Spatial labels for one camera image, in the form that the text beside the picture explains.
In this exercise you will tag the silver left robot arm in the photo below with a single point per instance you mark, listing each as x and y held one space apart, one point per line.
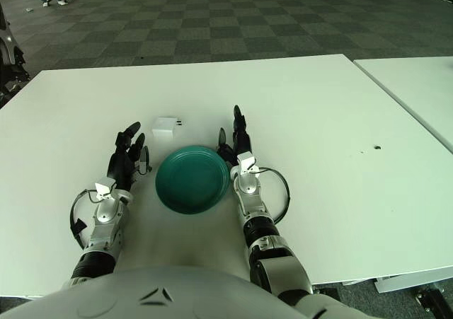
104 223

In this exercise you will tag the green round plate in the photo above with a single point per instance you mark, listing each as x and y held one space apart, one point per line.
191 181

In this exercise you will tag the white table frame beam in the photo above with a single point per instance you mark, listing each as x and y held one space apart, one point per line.
410 283

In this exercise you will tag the black table foot caster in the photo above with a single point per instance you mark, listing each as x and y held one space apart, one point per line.
431 297

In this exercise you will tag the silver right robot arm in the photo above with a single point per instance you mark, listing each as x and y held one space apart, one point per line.
262 234

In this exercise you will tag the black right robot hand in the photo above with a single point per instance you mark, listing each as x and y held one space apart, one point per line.
240 138

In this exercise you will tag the white charger block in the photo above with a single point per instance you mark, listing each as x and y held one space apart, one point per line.
163 128

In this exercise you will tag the silver robot torso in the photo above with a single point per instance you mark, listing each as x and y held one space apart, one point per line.
159 294

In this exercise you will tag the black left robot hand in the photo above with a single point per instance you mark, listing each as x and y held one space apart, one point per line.
120 163

